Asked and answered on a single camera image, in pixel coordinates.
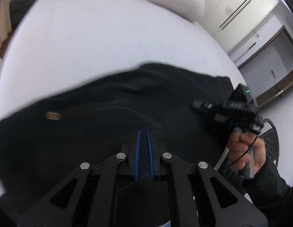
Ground white wardrobe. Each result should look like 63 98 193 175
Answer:
196 0 279 63

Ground person's right hand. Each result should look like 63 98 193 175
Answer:
227 131 267 178

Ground white door with brown frame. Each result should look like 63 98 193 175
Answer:
238 26 293 108

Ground person's right forearm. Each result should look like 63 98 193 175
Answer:
222 157 293 227

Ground black pants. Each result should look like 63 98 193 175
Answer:
0 63 234 227

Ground dark grey nightstand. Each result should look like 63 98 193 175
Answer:
9 0 50 19

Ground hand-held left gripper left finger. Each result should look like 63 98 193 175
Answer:
17 130 147 227

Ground white cable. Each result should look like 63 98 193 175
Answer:
215 145 231 171

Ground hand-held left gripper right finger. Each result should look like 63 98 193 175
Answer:
147 130 268 227

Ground grey mesh chair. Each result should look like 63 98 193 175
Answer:
259 119 281 169

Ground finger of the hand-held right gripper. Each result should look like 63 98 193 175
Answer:
213 113 234 127
192 100 226 114

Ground beige curtain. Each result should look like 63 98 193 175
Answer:
0 0 13 52

